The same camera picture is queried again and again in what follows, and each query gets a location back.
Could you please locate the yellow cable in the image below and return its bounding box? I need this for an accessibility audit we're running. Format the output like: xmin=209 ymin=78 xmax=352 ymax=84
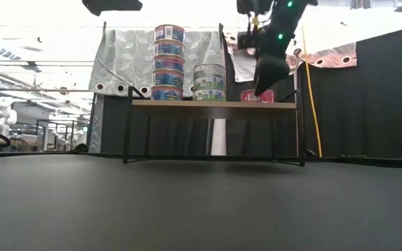
xmin=300 ymin=24 xmax=324 ymax=158

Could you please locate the pink and white curtain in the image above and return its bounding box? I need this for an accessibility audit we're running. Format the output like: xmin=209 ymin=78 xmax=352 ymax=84
xmin=223 ymin=32 xmax=358 ymax=84

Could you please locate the black curtain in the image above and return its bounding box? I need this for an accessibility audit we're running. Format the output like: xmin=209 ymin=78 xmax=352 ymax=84
xmin=92 ymin=23 xmax=402 ymax=165

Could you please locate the white vertical post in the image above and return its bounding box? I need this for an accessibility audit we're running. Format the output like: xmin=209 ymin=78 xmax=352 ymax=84
xmin=210 ymin=118 xmax=228 ymax=156

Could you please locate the wooden shelf black metal frame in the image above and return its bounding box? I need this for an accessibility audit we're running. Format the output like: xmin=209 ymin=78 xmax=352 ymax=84
xmin=122 ymin=86 xmax=306 ymax=167

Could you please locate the grey leaf pattern curtain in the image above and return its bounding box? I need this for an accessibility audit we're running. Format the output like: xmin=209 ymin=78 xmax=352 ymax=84
xmin=88 ymin=29 xmax=227 ymax=99

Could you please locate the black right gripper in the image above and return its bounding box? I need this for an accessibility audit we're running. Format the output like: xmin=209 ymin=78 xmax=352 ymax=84
xmin=253 ymin=17 xmax=302 ymax=97

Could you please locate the red tuna can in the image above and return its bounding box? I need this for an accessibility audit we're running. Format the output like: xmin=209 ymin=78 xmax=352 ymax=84
xmin=239 ymin=89 xmax=275 ymax=103

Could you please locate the blue salmon can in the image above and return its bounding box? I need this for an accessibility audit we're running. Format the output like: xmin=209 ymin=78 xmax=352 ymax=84
xmin=150 ymin=84 xmax=184 ymax=102
xmin=153 ymin=38 xmax=186 ymax=58
xmin=153 ymin=54 xmax=186 ymax=73
xmin=151 ymin=68 xmax=186 ymax=89
xmin=154 ymin=24 xmax=186 ymax=43

